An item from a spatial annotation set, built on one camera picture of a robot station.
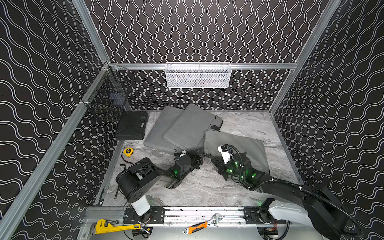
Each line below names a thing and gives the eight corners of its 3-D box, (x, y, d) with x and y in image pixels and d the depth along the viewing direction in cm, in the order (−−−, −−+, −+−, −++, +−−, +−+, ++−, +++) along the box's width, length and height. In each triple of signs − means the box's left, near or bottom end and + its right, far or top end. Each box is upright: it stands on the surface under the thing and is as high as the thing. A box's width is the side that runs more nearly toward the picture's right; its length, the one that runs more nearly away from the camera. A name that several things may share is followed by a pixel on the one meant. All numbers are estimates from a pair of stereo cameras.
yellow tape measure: (123, 153, 99) (122, 151, 97) (129, 147, 102) (128, 145, 100) (129, 157, 97) (128, 155, 95) (135, 151, 100) (134, 149, 98)
